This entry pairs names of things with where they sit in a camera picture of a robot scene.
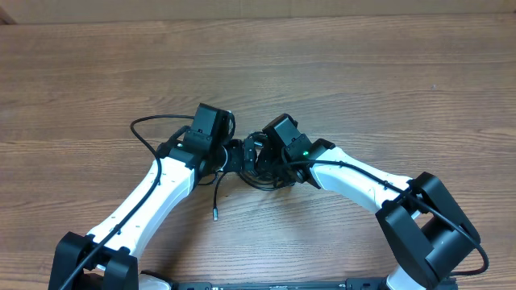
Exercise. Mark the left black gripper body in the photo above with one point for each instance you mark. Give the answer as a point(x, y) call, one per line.
point(248, 154)

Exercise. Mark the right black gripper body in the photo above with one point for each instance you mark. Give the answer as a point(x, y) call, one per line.
point(265, 159)

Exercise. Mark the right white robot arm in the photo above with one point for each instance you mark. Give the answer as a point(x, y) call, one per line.
point(427, 231)

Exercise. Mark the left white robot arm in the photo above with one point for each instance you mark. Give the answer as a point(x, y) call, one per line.
point(108, 256)

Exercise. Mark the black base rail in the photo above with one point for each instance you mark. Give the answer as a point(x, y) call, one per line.
point(371, 283)

